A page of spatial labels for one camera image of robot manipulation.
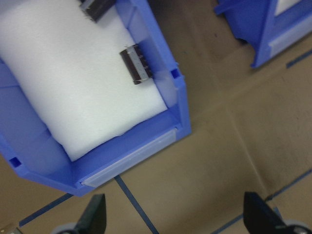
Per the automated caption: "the blue bin with black components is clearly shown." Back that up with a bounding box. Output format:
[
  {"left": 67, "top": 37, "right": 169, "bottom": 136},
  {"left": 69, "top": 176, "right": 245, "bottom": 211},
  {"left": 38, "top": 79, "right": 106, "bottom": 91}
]
[{"left": 0, "top": 0, "right": 193, "bottom": 197}]

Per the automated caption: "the blue bin with buttons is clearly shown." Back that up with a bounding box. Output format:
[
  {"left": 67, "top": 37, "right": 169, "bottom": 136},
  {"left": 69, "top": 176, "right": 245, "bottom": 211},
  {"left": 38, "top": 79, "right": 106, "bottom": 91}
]
[{"left": 214, "top": 0, "right": 312, "bottom": 69}]

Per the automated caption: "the white foam pad under components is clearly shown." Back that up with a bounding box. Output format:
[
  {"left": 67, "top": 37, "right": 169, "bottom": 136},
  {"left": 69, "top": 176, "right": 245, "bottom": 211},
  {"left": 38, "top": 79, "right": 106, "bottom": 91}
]
[{"left": 0, "top": 0, "right": 169, "bottom": 162}]

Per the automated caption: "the black electronic component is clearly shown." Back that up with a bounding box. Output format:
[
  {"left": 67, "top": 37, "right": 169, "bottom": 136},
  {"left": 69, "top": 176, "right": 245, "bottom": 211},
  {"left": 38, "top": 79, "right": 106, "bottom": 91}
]
[
  {"left": 119, "top": 43, "right": 156, "bottom": 86},
  {"left": 78, "top": 0, "right": 116, "bottom": 24}
]

